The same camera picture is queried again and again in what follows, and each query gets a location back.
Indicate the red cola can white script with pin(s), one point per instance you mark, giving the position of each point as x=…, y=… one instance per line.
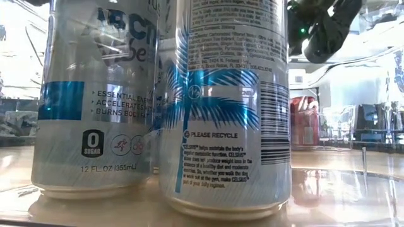
x=304, y=121

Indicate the grey covered machine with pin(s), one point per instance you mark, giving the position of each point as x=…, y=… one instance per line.
x=19, y=123

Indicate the white Celsius can black lid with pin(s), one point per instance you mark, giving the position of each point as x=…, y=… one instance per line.
x=221, y=126
x=94, y=110

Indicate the clear plastic bin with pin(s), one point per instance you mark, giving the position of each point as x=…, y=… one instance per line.
x=347, y=195
x=334, y=132

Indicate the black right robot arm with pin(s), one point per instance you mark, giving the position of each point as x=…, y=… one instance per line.
x=334, y=28

